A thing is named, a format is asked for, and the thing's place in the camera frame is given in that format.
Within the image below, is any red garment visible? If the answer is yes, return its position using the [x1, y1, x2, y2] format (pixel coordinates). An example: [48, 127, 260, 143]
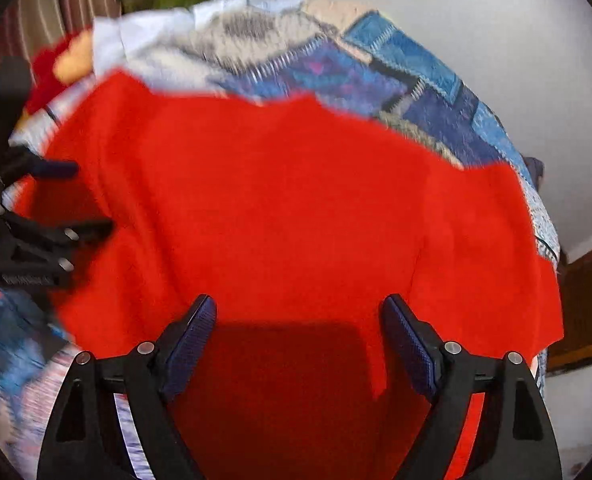
[15, 72, 562, 479]

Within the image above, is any red plush toy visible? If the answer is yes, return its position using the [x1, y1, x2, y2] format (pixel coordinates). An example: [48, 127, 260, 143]
[25, 28, 93, 115]

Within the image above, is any striped curtain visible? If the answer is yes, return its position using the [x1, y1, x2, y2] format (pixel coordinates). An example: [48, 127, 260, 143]
[0, 0, 125, 97]

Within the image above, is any brown wooden door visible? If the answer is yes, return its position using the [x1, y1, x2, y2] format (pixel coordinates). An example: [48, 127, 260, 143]
[547, 250, 592, 374]

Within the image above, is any blue patchwork bedspread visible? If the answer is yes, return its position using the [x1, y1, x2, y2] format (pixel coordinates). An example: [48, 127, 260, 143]
[0, 0, 559, 479]

